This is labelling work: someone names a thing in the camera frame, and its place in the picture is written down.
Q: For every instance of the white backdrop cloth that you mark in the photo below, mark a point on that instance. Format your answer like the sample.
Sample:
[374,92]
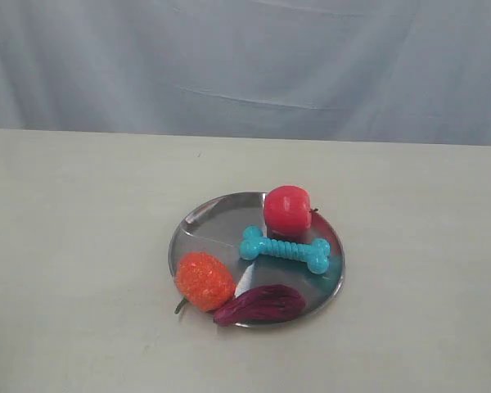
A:
[386,71]

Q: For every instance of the purple toy eggplant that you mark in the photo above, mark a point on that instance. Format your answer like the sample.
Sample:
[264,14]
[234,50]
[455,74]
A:
[265,304]

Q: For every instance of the round metal divided plate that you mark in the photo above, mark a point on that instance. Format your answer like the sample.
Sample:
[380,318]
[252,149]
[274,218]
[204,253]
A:
[216,227]

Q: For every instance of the orange toy fruit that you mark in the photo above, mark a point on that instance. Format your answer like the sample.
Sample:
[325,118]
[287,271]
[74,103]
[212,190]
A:
[204,281]

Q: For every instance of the red toy apple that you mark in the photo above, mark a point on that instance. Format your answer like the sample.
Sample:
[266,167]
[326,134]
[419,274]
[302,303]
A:
[288,211]

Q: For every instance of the teal toy bone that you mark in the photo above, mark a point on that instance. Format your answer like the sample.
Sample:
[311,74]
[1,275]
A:
[315,255]

